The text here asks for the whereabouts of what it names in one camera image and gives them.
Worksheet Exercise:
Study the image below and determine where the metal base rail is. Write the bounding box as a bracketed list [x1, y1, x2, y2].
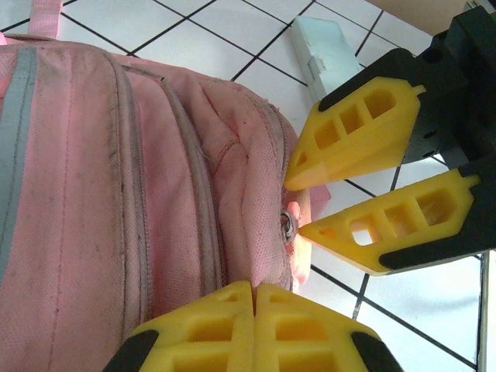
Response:
[475, 247, 496, 372]

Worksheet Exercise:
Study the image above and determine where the pink backpack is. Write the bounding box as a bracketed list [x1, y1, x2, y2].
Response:
[0, 0, 332, 372]

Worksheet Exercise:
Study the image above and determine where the light blue pencil case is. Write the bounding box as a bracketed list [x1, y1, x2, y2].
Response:
[290, 15, 361, 104]

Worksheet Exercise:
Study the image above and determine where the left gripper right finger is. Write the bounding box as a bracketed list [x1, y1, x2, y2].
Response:
[254, 282, 406, 372]

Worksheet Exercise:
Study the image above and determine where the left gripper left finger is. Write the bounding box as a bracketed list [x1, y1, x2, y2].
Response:
[102, 281, 255, 372]

